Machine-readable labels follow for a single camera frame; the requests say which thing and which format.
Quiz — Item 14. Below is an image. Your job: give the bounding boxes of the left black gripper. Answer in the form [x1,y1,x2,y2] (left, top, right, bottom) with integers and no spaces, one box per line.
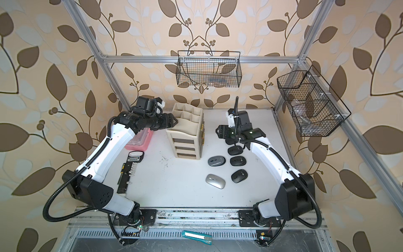
[143,112,178,129]

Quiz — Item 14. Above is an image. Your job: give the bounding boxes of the beige drawer organizer cabinet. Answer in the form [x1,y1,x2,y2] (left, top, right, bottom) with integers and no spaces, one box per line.
[166,103,204,160]

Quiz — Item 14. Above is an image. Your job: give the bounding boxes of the black computer mouse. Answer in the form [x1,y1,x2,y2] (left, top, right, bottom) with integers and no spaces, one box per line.
[231,169,248,184]
[230,155,247,167]
[227,145,243,156]

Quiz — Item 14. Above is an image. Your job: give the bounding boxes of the grey computer mouse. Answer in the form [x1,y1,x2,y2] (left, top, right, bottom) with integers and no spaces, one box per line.
[208,155,226,167]

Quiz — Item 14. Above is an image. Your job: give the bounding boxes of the white computer mouse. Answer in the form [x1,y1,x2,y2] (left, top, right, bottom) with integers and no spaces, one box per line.
[205,174,226,190]

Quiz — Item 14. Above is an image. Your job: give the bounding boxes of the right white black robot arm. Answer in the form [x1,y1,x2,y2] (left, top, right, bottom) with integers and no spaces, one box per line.
[216,101,322,229]

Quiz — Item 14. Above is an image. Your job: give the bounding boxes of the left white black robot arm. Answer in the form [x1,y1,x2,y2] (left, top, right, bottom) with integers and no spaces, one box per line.
[43,97,178,225]

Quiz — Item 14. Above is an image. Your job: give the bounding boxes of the pink clear plastic case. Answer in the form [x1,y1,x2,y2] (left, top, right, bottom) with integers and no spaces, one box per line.
[124,129,153,152]

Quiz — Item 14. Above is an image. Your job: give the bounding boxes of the black tool strip on table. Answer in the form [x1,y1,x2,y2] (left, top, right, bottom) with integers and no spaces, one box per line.
[116,151,144,194]

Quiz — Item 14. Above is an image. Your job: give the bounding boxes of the teal utility knife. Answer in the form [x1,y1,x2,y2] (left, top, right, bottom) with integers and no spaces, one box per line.
[181,231,213,245]

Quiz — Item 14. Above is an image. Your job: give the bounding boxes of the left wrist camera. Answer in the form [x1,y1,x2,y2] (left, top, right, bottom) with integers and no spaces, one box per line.
[132,96,165,117]

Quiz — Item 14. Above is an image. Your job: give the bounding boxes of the back black wire basket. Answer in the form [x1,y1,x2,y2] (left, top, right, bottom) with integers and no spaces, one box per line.
[175,50,242,88]

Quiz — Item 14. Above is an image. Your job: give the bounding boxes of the black wire basket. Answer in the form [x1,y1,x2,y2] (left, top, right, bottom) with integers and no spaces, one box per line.
[277,66,351,137]
[175,50,242,88]

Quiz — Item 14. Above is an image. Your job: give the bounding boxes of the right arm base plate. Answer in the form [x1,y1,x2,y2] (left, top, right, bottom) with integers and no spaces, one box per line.
[238,210,281,228]

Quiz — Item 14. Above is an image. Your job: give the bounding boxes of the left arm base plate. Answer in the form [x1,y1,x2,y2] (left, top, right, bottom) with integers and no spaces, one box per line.
[112,209,157,227]

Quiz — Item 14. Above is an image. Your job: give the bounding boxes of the right black wire basket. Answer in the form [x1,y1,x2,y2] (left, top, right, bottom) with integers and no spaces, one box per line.
[277,66,351,137]

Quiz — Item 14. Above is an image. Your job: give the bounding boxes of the aluminium front rail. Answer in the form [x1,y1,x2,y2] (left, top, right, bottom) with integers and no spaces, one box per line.
[68,207,317,230]

